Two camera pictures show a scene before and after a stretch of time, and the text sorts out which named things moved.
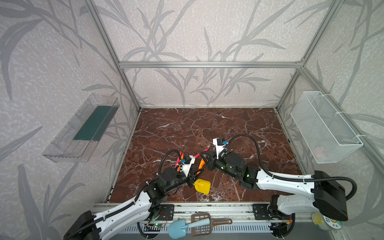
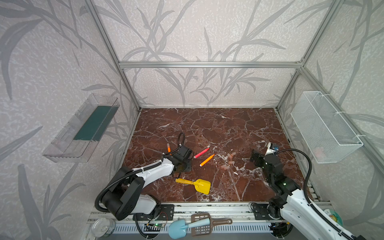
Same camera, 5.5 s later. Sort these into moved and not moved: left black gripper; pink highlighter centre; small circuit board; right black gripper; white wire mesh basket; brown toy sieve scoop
Moved: left black gripper; right black gripper
Not moved: pink highlighter centre; small circuit board; white wire mesh basket; brown toy sieve scoop
